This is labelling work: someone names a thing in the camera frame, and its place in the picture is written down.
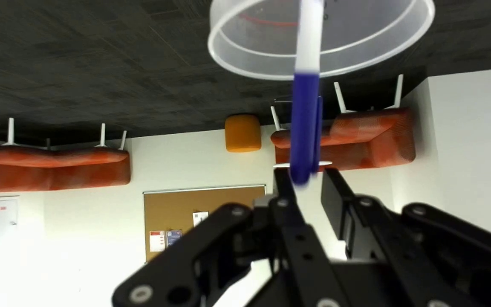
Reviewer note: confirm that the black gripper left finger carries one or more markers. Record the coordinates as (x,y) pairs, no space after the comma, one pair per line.
(285,205)

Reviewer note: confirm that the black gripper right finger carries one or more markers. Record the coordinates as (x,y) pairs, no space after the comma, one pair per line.
(337,202)

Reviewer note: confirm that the blue and white marker pen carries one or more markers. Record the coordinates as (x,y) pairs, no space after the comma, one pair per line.
(305,111)

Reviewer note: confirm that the clear plastic cup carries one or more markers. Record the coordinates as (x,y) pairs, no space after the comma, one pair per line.
(261,38)

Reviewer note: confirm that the orange armchair right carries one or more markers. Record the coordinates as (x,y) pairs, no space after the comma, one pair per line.
(368,140)

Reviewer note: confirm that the orange armchair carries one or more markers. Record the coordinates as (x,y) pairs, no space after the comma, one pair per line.
(25,168)
(368,140)

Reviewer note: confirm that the yellow round ottoman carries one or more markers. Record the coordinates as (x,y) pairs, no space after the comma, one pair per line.
(242,133)

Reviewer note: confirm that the cork bulletin board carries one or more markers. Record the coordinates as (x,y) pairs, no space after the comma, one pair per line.
(170,214)

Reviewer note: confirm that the orange armchair left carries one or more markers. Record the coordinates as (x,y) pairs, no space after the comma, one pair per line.
(25,168)

